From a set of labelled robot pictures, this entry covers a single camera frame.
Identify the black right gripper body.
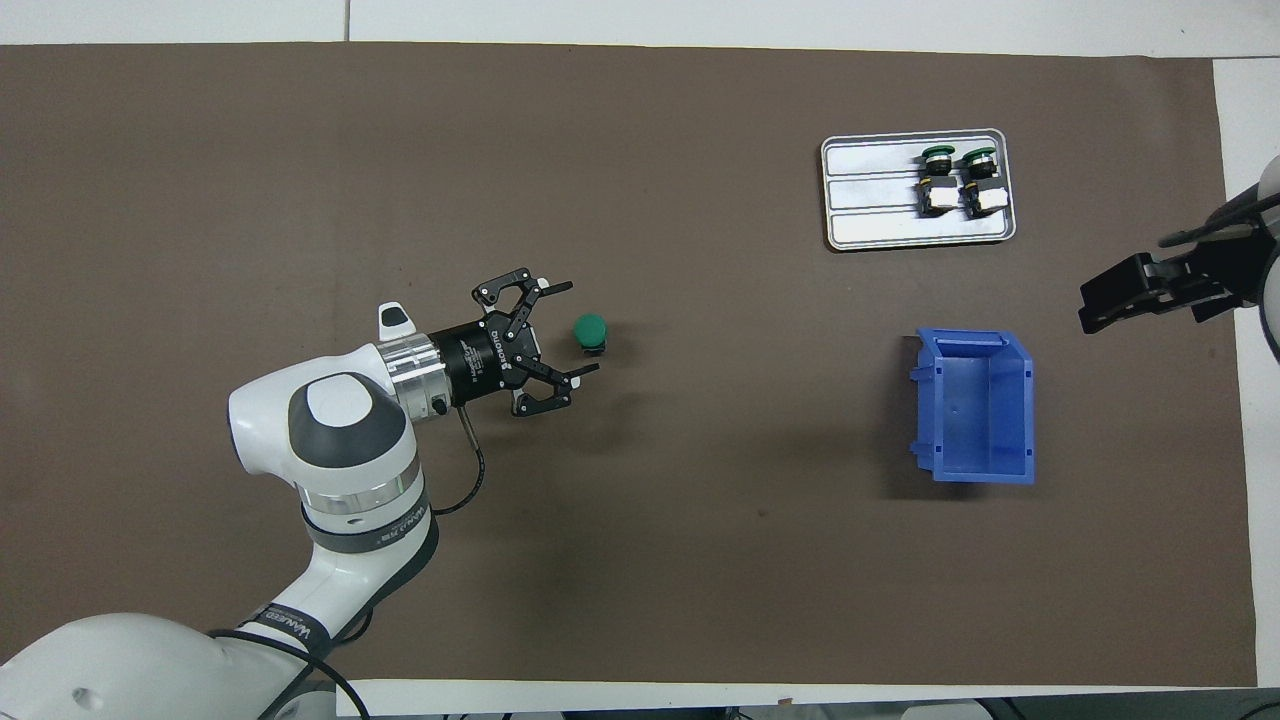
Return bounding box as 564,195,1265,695
1198,225,1269,301

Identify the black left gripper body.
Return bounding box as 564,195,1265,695
430,318,531,406

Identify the blue plastic bin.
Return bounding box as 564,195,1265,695
908,327,1037,486

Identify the brown table mat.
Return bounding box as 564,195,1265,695
0,42,1259,689

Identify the grey metal tray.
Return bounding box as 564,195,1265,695
821,128,1017,252

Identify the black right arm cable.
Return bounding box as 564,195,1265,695
1158,193,1280,253

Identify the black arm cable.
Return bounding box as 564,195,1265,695
1158,193,1280,253
205,400,488,720

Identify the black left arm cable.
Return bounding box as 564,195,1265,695
205,400,488,720

